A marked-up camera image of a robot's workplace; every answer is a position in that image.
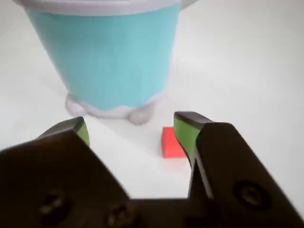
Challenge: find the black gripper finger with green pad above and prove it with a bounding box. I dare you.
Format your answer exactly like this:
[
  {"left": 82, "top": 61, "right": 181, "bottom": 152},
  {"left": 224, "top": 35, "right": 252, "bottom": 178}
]
[
  {"left": 0, "top": 116, "right": 141, "bottom": 228},
  {"left": 173, "top": 111, "right": 304, "bottom": 228}
]

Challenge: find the red block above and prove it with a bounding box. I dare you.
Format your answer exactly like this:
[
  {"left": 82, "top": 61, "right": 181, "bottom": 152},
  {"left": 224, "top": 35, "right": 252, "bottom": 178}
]
[{"left": 161, "top": 126, "right": 187, "bottom": 159}]

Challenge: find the teal whale-shaped bin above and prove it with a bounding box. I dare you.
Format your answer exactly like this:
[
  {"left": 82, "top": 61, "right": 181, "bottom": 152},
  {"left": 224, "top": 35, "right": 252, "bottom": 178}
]
[{"left": 11, "top": 0, "right": 198, "bottom": 125}]

